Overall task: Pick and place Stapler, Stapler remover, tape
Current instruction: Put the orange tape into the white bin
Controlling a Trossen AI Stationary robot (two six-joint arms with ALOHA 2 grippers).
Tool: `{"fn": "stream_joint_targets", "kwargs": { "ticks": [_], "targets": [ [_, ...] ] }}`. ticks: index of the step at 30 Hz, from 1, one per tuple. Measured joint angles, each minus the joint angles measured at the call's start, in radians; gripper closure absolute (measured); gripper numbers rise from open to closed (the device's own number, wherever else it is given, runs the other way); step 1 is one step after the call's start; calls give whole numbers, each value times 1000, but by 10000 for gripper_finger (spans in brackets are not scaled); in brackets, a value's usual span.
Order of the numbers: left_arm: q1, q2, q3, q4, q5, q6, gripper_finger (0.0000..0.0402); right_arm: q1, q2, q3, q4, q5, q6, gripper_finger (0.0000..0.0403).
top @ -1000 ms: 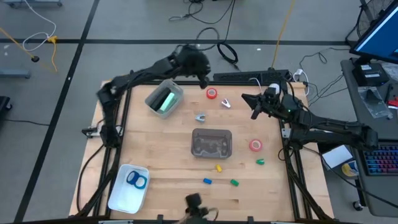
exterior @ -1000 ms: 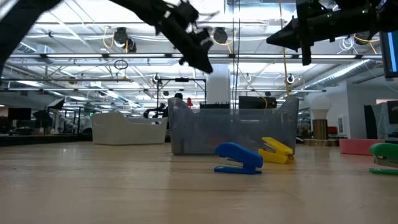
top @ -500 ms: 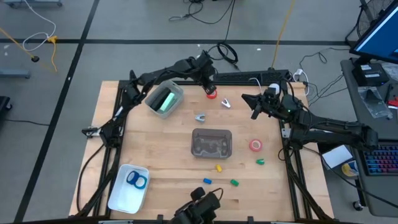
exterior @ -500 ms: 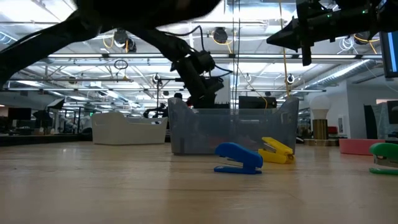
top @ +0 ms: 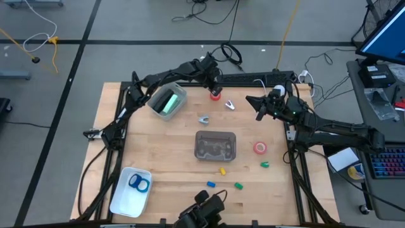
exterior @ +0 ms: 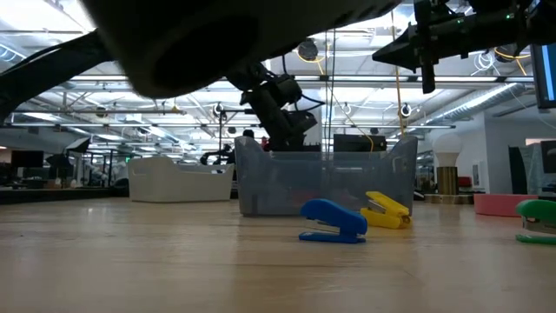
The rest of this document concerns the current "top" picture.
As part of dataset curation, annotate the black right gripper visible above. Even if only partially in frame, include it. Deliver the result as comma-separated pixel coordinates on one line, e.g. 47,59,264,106
246,88,287,123

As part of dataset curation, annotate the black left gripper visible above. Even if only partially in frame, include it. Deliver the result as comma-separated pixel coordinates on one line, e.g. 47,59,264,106
197,52,223,96

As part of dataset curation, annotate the pink tape roll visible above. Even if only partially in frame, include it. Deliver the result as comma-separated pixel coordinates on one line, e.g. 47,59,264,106
252,141,268,156

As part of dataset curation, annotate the light blue tape roll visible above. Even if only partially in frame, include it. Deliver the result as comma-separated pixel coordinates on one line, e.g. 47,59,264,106
136,178,151,193

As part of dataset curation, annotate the dark blue tape roll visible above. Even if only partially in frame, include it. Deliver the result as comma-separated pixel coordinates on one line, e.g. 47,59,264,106
128,173,143,189

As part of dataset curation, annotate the mint green stapler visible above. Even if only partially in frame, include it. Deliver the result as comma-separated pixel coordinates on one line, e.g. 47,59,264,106
161,93,182,115

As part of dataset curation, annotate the black stapler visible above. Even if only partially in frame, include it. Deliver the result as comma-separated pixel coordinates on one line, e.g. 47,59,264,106
151,88,175,113

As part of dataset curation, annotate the white globe bulb lamp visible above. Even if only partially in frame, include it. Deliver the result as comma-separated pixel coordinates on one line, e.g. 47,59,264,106
271,84,287,98

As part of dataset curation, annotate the light grey plastic bin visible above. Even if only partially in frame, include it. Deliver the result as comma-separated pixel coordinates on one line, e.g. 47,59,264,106
146,81,188,122

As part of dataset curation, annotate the smoky transparent grey bin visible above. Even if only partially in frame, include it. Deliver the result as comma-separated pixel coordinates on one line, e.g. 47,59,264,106
194,130,237,163

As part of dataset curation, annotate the grey side desk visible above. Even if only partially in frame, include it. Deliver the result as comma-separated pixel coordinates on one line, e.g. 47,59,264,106
346,58,405,222

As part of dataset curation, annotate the white paper box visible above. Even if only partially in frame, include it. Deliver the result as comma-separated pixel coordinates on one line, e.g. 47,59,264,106
327,147,360,173

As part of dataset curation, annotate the yellow blue round pad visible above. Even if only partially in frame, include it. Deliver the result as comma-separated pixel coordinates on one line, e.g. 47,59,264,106
347,163,366,181

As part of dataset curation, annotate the black mini computer box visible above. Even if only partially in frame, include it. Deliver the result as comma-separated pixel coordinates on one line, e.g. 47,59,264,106
358,64,397,89

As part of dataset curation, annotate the clear plastic bag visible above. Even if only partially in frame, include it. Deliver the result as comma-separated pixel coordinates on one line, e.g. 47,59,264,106
363,87,401,122

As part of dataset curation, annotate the computer monitor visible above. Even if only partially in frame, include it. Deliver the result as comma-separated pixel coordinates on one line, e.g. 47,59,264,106
355,0,405,67

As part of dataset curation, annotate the backlit keyboard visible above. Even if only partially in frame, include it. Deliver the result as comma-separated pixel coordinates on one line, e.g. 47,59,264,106
368,146,405,180

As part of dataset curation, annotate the white plastic bin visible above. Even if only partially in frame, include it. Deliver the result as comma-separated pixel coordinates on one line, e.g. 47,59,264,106
109,166,154,219

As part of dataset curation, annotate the grey cart base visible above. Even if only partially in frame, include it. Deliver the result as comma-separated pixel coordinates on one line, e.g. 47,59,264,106
3,0,64,8
0,70,32,80

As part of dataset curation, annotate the black floor equipment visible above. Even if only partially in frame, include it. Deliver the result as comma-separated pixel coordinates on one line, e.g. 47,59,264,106
0,97,13,115

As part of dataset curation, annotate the white lamp cable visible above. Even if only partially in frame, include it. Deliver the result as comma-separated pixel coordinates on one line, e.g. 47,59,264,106
252,78,268,96

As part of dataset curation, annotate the coiled black cable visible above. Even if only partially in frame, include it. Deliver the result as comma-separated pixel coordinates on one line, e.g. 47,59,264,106
220,42,244,72

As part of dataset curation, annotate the black floor cable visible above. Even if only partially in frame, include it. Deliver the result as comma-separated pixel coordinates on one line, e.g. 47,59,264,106
171,0,240,44

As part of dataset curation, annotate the yellow power cord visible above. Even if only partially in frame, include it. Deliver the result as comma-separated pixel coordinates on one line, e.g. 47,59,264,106
276,0,301,72

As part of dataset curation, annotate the black desk cable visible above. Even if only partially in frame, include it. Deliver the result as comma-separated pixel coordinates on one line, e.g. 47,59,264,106
304,47,358,109

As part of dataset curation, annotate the black aluminium table frame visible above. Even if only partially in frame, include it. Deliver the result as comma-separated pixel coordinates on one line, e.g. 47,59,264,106
74,71,341,225

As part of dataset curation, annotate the black wire fan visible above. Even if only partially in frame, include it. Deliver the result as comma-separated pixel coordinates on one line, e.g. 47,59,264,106
351,0,403,48

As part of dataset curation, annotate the yellow extension cord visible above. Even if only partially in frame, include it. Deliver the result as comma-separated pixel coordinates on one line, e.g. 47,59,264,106
0,27,60,74

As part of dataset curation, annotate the white floor cable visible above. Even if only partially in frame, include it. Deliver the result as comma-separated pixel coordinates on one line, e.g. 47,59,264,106
22,0,58,53

